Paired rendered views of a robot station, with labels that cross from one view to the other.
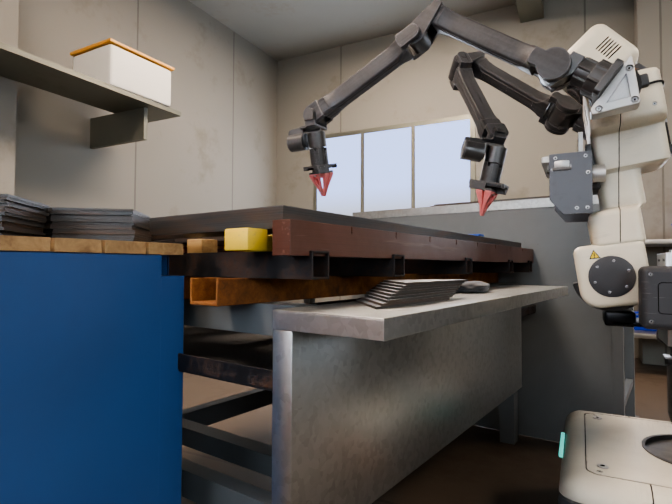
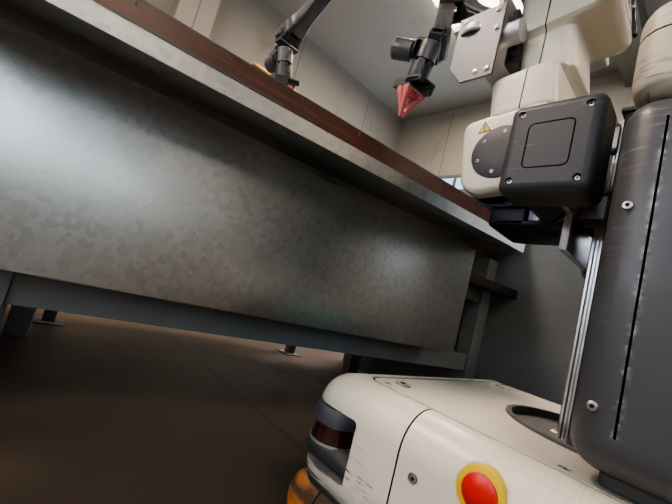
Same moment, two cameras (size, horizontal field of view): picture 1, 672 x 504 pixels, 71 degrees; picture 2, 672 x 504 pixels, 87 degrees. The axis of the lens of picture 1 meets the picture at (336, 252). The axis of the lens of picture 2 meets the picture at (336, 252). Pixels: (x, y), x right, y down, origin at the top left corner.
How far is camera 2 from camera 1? 93 cm
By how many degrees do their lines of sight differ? 21
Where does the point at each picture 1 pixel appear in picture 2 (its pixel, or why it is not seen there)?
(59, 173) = not seen: hidden behind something
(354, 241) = (140, 16)
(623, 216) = (530, 74)
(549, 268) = (540, 253)
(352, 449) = (21, 192)
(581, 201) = (481, 63)
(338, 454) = not seen: outside the picture
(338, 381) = (14, 102)
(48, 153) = not seen: hidden behind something
